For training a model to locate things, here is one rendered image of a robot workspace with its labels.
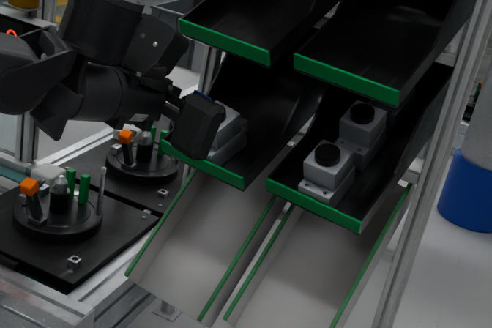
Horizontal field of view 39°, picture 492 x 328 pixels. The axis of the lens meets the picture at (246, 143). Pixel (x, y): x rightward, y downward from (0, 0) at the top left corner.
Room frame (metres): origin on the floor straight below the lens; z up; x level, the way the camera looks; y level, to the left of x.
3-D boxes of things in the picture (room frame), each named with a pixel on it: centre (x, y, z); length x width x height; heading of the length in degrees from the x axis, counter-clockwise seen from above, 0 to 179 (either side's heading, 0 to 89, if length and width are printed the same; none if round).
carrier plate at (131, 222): (0.95, 0.27, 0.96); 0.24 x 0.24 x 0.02; 71
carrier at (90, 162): (1.19, 0.19, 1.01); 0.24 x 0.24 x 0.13; 71
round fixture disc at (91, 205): (0.95, 0.27, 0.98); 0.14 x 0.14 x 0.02
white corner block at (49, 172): (1.08, 0.33, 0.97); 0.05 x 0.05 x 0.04; 71
